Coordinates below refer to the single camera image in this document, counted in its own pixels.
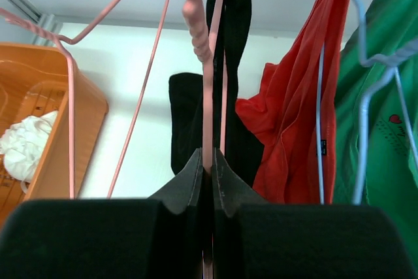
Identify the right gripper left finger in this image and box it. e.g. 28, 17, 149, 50
1, 150, 203, 278

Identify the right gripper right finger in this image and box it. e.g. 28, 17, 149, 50
212, 151, 417, 278

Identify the black tank top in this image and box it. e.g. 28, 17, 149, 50
169, 0, 264, 186

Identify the red tank top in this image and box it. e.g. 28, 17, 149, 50
235, 0, 349, 204

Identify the white tank top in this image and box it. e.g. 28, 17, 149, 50
1, 110, 58, 193

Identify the green tank top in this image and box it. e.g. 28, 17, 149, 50
333, 0, 417, 260

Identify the blue wire hanger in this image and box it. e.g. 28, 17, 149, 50
315, 43, 326, 205
347, 0, 418, 206

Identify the pink wire hanger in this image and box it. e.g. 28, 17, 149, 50
182, 0, 223, 278
0, 0, 174, 199

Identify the orange plastic basket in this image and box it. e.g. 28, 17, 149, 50
1, 42, 108, 222

